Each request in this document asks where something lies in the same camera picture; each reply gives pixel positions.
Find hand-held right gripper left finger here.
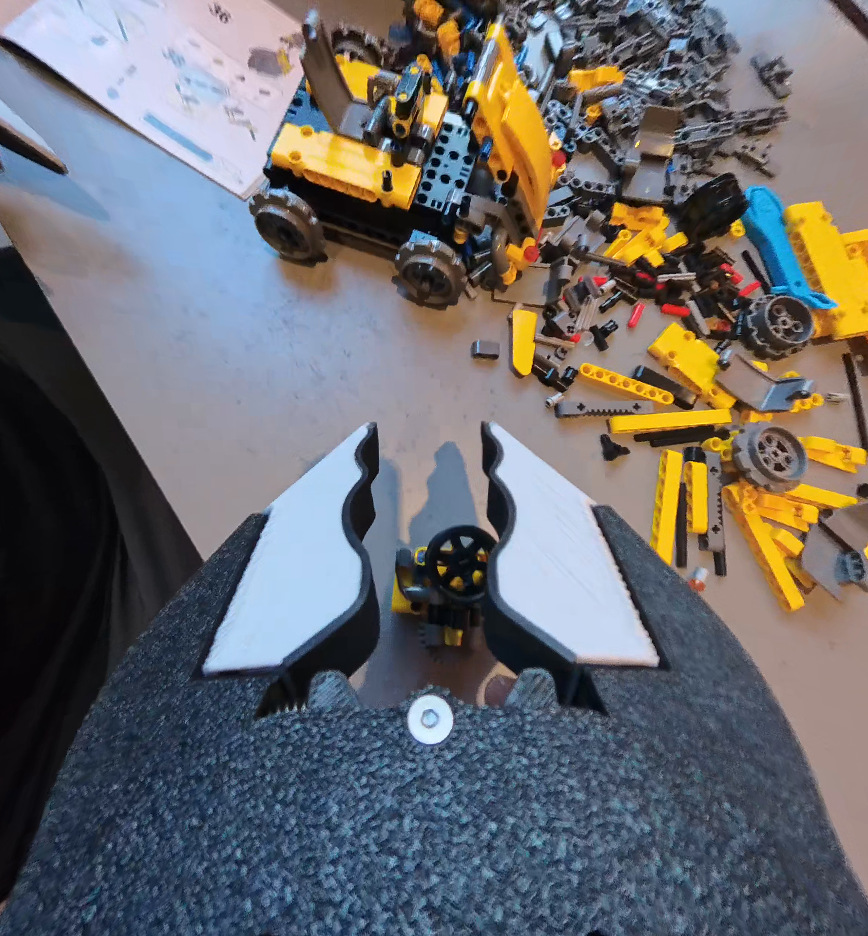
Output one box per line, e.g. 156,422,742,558
201,422,382,678

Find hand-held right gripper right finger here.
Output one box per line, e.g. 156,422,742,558
480,420,661,707

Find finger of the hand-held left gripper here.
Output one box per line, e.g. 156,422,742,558
0,69,69,176

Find small yellow brick wheel assembly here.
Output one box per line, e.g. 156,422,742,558
390,525,499,652

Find white instruction booklet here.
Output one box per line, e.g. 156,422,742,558
0,0,307,200

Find grey toothed toy wheel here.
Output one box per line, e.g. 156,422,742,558
741,296,815,359
732,423,809,492

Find yellow curved panel brick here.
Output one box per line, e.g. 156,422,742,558
509,307,539,377

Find person's black top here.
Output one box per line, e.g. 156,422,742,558
0,249,204,936

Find grey yellow panel sub-assembly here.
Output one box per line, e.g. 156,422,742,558
799,503,868,601

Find pile of loose building bricks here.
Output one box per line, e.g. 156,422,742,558
470,0,868,615

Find yellow black brick vehicle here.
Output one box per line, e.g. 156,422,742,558
250,11,562,308

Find blue brick separator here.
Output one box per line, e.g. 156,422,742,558
741,186,837,312

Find black toy tyre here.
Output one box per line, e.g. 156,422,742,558
678,173,749,242

